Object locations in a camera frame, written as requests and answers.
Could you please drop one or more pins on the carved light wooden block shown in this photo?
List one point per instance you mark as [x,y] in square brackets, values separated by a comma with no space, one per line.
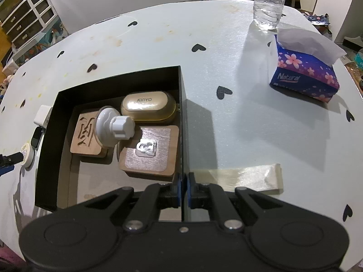
[82,136]

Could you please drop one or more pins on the white suction cup hook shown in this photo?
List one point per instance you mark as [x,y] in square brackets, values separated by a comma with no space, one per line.
[113,126]

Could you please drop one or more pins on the clear plastic water bottle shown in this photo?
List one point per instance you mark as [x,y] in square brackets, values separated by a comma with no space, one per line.
[269,2]

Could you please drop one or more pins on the patterned storage box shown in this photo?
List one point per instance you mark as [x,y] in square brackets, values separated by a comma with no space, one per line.
[42,41]

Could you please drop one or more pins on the yellowish tape strip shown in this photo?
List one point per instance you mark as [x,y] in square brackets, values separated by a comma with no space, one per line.
[249,177]

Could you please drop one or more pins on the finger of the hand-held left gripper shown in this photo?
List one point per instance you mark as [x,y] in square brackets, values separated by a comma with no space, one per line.
[5,170]
[12,158]

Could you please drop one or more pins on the round white tape measure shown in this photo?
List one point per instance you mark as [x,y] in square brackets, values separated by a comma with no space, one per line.
[27,158]

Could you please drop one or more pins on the white three-pin charger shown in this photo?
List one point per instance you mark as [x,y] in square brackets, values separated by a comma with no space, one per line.
[42,116]

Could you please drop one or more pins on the gold earbud case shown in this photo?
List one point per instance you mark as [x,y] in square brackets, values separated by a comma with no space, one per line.
[147,104]

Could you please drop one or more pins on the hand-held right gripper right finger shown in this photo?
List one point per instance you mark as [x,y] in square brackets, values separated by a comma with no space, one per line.
[190,189]

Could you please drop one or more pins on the white drawer cabinet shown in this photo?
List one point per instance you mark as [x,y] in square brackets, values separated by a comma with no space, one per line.
[28,17]

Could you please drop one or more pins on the black cardboard box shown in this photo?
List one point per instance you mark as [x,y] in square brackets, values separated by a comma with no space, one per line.
[48,161]

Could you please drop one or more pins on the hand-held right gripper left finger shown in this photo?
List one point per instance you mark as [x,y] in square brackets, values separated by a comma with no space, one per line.
[178,188]

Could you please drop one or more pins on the dark smartwatch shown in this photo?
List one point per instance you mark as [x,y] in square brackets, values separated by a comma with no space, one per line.
[36,137]

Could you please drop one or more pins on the blue snack packet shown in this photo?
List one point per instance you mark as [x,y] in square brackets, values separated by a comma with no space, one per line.
[319,19]

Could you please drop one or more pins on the small clear adhesive hook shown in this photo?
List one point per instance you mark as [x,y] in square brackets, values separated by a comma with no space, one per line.
[146,148]

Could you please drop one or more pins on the brown square wooden block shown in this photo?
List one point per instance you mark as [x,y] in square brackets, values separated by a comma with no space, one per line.
[166,158]

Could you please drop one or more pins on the blue floral tissue box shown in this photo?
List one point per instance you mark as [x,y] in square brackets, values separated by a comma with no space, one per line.
[306,70]

